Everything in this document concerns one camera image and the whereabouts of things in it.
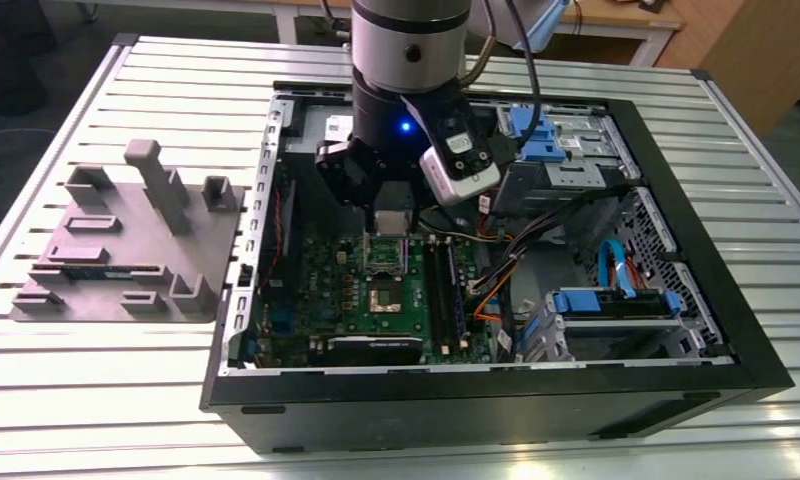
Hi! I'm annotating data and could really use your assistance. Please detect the loose RAM stick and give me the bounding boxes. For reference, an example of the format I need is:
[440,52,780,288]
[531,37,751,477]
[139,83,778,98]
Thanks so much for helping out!
[30,267,141,282]

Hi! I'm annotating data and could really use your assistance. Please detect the thin floor cable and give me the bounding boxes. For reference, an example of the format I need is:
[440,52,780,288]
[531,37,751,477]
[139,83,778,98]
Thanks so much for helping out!
[0,127,58,176]

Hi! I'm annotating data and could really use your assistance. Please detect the wooden cabinet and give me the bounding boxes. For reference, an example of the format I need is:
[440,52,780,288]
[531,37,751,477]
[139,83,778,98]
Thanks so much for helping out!
[659,0,800,136]

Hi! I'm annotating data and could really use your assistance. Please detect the multicolour power wires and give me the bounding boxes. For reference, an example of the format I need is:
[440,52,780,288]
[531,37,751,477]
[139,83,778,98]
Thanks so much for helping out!
[432,219,516,245]

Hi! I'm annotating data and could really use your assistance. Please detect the black PC case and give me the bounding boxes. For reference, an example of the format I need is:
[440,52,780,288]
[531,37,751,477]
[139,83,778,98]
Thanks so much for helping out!
[199,79,796,456]

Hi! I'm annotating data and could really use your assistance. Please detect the green motherboard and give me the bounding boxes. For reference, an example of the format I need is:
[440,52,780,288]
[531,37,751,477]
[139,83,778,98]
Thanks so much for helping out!
[249,219,501,369]

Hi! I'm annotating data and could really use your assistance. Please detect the black equipment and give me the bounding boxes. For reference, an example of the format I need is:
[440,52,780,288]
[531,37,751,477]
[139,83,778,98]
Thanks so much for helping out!
[0,0,58,119]

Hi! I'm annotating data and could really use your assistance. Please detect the orange wires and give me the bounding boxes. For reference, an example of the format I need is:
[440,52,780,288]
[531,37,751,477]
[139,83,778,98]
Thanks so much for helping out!
[472,277,509,322]

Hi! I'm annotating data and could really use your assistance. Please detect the hard disk in blue carrier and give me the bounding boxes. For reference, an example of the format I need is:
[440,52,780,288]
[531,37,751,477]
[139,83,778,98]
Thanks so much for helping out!
[549,287,682,321]

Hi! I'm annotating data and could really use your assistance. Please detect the blue drive carrier latch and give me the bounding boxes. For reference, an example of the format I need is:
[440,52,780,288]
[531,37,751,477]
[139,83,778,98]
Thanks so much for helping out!
[505,107,568,164]

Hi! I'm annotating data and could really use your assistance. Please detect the CPU socket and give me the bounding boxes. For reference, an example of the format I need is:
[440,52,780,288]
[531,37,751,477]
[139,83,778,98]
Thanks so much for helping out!
[364,281,409,317]

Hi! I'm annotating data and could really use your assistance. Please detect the grey power supply unit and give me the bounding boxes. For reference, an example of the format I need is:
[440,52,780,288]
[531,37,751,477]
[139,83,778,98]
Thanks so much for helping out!
[280,103,416,237]

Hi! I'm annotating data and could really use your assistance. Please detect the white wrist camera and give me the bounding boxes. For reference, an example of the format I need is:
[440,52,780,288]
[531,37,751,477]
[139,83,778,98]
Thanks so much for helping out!
[399,94,508,207]

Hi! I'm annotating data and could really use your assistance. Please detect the blue flat wire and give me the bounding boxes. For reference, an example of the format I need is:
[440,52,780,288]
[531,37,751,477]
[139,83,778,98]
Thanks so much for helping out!
[599,239,642,301]

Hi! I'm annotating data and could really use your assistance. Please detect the thin red wire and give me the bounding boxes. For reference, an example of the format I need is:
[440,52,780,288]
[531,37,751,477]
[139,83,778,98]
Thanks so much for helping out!
[271,187,288,266]

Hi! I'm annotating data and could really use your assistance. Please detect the silver drive bay cage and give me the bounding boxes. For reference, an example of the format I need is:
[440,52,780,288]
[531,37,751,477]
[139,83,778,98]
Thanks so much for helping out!
[492,104,642,216]

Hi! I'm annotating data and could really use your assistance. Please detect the red flat wire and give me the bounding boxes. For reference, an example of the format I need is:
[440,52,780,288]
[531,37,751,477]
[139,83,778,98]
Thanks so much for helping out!
[624,262,650,295]

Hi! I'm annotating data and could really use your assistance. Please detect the wooden desk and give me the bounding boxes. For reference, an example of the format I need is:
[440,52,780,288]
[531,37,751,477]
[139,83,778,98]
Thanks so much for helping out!
[272,0,688,69]

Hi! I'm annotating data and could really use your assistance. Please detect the grey parts rack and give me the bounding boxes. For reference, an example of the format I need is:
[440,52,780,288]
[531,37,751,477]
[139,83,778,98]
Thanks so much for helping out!
[6,139,252,325]

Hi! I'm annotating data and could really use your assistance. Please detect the metal socket cover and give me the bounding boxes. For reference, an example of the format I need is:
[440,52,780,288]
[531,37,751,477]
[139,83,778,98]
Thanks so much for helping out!
[361,232,412,276]

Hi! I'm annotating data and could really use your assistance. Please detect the installed RAM stick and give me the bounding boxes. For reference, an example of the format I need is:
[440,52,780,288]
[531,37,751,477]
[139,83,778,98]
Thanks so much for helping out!
[440,238,472,349]

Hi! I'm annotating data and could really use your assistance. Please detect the black cable bundle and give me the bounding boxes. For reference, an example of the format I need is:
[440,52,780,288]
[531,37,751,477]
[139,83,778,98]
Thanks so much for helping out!
[469,184,642,296]

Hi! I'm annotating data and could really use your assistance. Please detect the black RAM slot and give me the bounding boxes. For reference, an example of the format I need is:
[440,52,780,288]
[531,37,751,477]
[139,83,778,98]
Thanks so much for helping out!
[420,237,445,354]

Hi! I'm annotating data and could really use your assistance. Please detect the silver CPU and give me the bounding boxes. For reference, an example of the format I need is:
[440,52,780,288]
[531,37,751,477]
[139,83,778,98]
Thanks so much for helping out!
[376,209,412,236]

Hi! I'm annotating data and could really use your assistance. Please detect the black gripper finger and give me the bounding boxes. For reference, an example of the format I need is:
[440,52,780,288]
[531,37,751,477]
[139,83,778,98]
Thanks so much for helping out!
[313,138,381,236]
[379,181,420,236]

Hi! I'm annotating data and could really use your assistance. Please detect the black graphics card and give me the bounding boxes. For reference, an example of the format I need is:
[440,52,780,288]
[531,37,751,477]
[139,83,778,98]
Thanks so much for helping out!
[309,333,425,367]

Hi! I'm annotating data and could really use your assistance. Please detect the silver disk bay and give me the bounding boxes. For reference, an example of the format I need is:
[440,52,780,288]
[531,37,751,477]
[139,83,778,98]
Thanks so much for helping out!
[519,287,735,364]

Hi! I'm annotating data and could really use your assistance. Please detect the black camera cable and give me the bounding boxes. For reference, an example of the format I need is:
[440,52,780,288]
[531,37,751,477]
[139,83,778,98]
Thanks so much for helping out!
[483,0,547,161]

